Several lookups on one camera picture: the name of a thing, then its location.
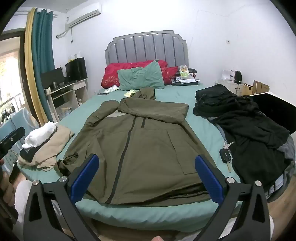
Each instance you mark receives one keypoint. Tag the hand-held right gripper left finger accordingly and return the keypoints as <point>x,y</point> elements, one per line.
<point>84,176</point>

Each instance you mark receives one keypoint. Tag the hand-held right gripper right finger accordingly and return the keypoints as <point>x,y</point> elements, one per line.
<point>209,178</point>

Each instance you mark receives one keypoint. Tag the olive green jacket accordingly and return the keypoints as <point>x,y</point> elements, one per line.
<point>150,150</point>

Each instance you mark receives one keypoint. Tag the beige folded clothes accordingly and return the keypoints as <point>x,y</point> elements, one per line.
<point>55,146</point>

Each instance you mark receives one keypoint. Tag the black clothes pile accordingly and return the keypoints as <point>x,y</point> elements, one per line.
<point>254,143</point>

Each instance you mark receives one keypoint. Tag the person's left hand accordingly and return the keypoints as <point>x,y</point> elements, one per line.
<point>7,187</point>

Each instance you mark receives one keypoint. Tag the light blue printed cushion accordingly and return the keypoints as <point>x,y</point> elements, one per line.
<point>13,125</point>

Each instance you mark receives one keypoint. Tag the black folded cloth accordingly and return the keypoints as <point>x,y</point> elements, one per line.
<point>29,154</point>

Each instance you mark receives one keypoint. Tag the black car key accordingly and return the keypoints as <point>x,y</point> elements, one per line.
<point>224,156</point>

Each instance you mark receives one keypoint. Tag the silver key bunch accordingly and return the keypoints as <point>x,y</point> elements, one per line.
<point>227,146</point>

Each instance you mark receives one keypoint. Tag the bed with green sheet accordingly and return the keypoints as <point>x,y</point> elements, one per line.
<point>203,129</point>

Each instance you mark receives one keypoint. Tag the person's white clothing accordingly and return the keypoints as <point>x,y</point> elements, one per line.
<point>22,199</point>

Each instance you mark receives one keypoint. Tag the window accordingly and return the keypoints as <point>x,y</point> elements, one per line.
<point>9,76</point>

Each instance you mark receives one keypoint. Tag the yellow curtain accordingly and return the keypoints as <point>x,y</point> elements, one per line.
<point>30,69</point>

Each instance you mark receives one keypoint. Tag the black monitor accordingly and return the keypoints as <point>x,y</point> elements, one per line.
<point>52,77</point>

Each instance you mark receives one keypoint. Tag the light wooden desk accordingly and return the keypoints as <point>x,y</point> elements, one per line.
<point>69,89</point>

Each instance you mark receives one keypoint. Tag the grey garment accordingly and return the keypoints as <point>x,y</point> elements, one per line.
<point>285,157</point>

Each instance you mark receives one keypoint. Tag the folded black garment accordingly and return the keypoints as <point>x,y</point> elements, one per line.
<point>217,97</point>

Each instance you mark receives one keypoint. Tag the black phone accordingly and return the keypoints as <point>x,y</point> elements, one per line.
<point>103,93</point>

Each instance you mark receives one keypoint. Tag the white green packet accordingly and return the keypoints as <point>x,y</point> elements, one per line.
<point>112,89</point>

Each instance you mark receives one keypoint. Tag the white nightstand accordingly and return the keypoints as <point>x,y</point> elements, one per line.
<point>227,87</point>

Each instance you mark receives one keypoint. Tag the yellow green packet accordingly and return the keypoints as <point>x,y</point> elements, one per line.
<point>129,93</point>

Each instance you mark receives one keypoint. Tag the black computer tower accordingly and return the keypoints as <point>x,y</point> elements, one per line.
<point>76,69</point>

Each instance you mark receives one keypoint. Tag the flat dark box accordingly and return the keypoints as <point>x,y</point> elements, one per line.
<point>185,83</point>

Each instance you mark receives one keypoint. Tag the black panel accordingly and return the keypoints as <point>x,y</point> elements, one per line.
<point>282,111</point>

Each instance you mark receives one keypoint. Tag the cardboard boxes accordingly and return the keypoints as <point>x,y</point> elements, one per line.
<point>256,88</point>

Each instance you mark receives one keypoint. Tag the red embroidered pillow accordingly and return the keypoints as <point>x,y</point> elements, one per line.
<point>172,74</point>
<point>111,76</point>

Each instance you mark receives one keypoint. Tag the white box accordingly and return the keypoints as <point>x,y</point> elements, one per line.
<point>227,75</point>

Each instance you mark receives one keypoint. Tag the black speaker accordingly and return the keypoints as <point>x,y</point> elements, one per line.
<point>238,77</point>

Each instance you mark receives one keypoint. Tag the snack bag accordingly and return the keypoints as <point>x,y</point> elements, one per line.
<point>183,70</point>

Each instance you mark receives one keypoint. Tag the green pillow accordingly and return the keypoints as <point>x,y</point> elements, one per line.
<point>141,77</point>

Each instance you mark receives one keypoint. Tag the grey padded headboard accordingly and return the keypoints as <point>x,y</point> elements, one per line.
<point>148,48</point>

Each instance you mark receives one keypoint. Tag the white air conditioner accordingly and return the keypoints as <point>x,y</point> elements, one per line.
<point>83,14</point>

